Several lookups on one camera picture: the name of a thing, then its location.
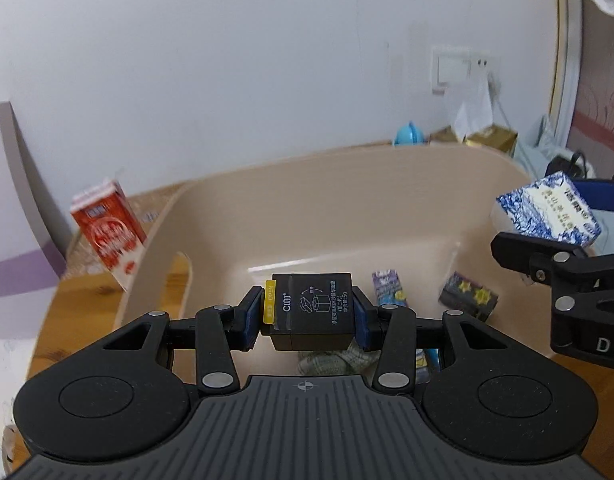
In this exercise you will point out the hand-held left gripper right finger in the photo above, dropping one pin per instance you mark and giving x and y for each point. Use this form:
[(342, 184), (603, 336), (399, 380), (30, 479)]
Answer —
[(363, 326)]

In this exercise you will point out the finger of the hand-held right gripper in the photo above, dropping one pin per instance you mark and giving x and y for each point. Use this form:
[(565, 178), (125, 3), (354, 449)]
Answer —
[(537, 257), (607, 195)]

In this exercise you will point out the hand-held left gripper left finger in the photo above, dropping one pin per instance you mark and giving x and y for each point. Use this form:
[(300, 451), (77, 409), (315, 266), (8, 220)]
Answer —
[(252, 321)]

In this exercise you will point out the blue patterned tissue pack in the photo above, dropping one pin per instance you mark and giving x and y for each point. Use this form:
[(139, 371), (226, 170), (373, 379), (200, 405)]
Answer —
[(549, 210)]

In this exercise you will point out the small black box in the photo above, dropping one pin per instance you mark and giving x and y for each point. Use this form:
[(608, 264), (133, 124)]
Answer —
[(314, 310)]

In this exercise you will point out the beige plastic basin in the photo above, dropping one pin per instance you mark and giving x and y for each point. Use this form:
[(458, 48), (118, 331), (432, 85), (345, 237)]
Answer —
[(337, 210)]

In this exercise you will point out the small purple drink carton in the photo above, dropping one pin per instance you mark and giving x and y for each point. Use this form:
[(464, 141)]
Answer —
[(388, 287)]

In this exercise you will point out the green checked packet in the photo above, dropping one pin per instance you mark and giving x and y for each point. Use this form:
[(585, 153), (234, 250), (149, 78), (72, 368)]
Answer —
[(332, 361)]

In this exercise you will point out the small blue packet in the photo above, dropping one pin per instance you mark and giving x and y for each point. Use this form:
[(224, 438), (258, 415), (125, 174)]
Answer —
[(427, 362)]

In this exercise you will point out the dark box with yellow stars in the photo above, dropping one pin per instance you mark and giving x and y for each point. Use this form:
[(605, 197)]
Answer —
[(469, 296)]

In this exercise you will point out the light blue cloth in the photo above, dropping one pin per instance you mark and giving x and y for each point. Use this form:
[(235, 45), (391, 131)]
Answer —
[(537, 142)]

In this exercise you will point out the gold cardboard box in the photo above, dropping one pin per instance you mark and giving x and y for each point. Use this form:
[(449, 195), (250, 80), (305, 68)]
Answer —
[(494, 139)]

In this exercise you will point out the white plastic bag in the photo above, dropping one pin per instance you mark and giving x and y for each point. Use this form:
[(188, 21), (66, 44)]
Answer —
[(474, 110)]

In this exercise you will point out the red milk carton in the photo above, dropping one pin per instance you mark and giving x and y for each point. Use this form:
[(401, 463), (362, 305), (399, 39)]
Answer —
[(112, 235)]

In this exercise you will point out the blue plastic toy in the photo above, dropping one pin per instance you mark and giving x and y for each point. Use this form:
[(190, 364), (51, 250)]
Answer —
[(410, 135)]

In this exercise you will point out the white and purple panel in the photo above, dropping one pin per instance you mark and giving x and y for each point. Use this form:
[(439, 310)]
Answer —
[(17, 220)]

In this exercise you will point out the cream door frame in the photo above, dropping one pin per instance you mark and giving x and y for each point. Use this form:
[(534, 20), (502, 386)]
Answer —
[(567, 50)]

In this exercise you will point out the white wall switch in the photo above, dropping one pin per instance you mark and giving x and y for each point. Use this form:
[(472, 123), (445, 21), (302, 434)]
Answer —
[(459, 70)]

